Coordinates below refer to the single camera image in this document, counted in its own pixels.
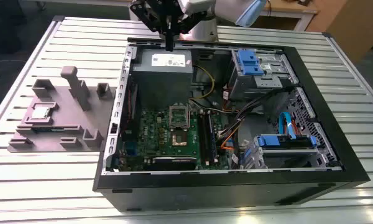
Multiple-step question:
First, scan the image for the white black wire bundle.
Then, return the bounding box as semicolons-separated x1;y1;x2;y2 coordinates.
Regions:
189;98;241;115

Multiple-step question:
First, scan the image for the CPU socket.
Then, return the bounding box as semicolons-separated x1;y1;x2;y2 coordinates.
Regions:
170;132;189;147

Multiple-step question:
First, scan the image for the blue drive latch bracket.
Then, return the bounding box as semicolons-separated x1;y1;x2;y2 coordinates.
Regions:
237;50;265;77

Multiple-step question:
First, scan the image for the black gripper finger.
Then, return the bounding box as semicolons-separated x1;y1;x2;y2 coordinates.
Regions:
129;0;170;51
169;14;205;52

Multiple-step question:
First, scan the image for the grey power supply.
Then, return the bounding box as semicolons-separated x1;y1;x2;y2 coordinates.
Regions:
129;49;194;112

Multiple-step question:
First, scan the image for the metal drive cage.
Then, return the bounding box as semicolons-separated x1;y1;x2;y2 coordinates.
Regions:
227;49;298;101

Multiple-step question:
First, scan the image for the black graphics card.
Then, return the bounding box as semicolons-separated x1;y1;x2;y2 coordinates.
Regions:
143;156;197;171

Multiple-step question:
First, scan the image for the hard disk in blue carrier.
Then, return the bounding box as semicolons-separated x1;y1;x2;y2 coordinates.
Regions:
257;134;317;150

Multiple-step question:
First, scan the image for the wooden cabinet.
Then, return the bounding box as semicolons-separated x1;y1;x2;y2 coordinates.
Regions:
306;0;373;64

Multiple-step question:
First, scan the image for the black cable bundle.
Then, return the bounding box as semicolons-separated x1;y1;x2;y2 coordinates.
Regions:
217;86;298;140

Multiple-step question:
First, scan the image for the green motherboard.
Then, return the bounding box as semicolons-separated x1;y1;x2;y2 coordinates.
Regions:
115;108;233;172

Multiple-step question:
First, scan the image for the blue wire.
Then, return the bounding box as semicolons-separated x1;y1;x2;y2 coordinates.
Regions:
278;112;302;140

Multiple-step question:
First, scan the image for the locking lever wire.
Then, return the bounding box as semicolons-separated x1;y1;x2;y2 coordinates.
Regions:
187;102;195;129

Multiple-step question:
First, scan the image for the grey printed parts rack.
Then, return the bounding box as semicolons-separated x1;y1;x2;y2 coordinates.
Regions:
7;66;117;153

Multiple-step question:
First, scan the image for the green RAM stick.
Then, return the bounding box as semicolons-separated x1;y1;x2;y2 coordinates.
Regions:
30;126;81;133

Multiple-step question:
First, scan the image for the metal disk bay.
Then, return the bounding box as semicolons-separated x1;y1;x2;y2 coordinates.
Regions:
238;134;342;170

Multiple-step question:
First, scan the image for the yellow wire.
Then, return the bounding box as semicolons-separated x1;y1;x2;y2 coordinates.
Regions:
189;65;215;100

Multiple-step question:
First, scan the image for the silver CPU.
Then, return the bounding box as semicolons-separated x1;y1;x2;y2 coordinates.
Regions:
29;107;54;120

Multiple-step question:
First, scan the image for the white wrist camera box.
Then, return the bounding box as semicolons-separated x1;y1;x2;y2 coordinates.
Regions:
177;0;218;15

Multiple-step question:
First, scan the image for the orange wire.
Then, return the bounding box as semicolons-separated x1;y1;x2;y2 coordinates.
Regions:
219;130;237;150

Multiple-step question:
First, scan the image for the black RAM slot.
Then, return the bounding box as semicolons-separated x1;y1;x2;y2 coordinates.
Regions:
205;111;219;162
197;111;207;165

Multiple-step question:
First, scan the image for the black PC case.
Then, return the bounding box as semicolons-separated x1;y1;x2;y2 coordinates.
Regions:
91;37;370;212

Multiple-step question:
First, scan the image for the metal socket cover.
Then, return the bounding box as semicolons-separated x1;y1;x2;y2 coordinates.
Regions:
167;104;191;130

